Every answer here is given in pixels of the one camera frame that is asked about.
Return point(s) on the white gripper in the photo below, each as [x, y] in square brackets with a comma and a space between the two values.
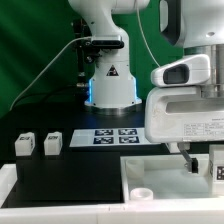
[181, 115]

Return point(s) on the white square table top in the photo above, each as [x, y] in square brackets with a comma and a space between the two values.
[163, 177]

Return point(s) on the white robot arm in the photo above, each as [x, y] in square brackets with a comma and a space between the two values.
[197, 26]

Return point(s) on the white sheet with markers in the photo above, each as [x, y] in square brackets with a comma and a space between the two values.
[108, 137]

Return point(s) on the black stand behind robot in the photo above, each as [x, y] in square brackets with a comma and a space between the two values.
[85, 55]

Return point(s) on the white left fence block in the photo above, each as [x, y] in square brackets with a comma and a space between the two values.
[8, 178]

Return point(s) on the white front rail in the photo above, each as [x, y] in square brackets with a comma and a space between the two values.
[205, 211]

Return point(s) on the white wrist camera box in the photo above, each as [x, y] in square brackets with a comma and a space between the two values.
[190, 70]

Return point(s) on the black camera on base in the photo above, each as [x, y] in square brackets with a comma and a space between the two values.
[107, 42]

